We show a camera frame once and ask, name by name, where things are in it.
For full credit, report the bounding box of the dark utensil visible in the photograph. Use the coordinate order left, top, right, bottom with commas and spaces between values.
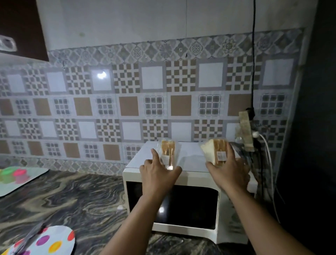
13, 221, 45, 255

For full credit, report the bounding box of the person's left forearm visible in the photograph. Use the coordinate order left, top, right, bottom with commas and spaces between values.
99, 191, 170, 255

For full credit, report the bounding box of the dark refrigerator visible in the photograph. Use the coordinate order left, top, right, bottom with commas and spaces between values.
274, 0, 336, 255

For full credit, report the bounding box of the person's right forearm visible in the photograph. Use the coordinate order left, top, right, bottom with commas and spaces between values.
223, 184, 315, 255

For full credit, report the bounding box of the black power cable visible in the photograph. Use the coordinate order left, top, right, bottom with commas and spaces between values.
250, 0, 257, 111

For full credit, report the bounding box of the person's right hand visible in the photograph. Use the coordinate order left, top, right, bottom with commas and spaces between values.
205, 143, 250, 195

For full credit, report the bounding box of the dark brown wall cabinet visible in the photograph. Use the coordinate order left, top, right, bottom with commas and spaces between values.
0, 0, 50, 62

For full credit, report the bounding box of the beige power strip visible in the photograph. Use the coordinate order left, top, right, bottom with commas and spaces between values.
238, 110, 255, 152

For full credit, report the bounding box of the white placemat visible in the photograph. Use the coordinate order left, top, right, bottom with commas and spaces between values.
0, 166, 50, 198

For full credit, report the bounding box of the person's left hand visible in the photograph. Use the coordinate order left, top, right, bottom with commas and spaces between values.
139, 148, 182, 198

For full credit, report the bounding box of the white microwave oven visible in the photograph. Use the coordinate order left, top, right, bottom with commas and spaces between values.
122, 141, 259, 245

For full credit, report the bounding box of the sandwich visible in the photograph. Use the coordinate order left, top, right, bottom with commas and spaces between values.
156, 138, 182, 171

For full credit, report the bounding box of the white polka dot plate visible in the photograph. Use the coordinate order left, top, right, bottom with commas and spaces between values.
0, 225, 76, 255

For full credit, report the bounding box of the white power cable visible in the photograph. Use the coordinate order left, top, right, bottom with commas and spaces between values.
253, 132, 282, 224

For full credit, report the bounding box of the sandwich pack with white label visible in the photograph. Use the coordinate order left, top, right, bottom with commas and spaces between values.
200, 138, 229, 167

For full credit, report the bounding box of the pink plastic container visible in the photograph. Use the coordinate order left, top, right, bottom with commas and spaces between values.
13, 169, 30, 184

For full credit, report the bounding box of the green plastic container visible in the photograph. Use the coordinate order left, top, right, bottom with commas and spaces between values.
0, 168, 16, 184

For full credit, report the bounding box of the silver cabinet handle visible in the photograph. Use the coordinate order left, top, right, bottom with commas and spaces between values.
0, 35, 18, 52

